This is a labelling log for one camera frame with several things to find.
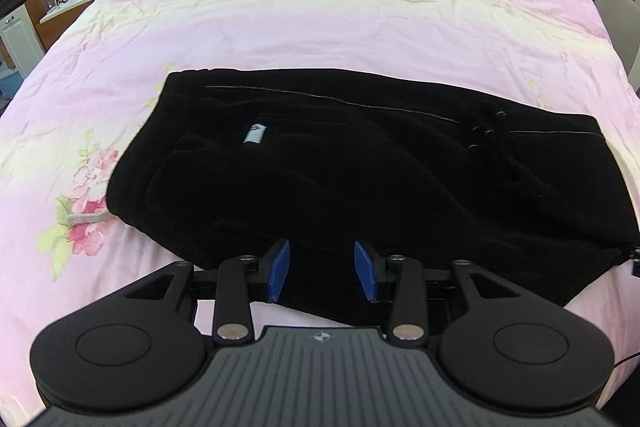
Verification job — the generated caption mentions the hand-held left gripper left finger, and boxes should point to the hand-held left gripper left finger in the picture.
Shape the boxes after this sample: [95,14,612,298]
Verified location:
[122,238,292,344]

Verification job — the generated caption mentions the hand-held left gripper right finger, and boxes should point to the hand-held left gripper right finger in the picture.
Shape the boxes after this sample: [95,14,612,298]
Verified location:
[353,239,526,349]

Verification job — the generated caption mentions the black pants with white drawstring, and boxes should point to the black pants with white drawstring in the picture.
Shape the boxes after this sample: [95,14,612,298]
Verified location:
[64,67,640,326]

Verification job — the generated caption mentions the grey chair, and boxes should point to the grey chair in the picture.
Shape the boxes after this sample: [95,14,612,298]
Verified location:
[595,0,640,84]

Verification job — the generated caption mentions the pink floral duvet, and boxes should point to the pink floral duvet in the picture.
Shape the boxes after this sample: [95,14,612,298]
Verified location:
[0,0,640,414]

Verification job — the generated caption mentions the light blue bin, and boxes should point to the light blue bin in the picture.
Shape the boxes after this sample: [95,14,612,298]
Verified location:
[0,67,24,103]

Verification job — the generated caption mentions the wooden nightstand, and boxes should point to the wooden nightstand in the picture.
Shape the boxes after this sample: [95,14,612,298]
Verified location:
[25,0,102,53]

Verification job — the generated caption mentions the white cabinet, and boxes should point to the white cabinet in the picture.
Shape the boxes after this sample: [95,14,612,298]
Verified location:
[0,4,44,78]

